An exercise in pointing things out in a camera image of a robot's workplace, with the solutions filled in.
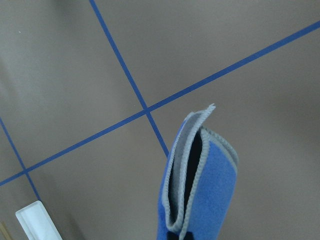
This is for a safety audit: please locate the white wooden towel rack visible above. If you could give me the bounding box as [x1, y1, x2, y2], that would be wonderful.
[0, 200, 62, 240]

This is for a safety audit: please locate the blue microfiber towel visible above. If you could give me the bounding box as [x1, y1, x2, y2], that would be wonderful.
[156, 104, 239, 240]

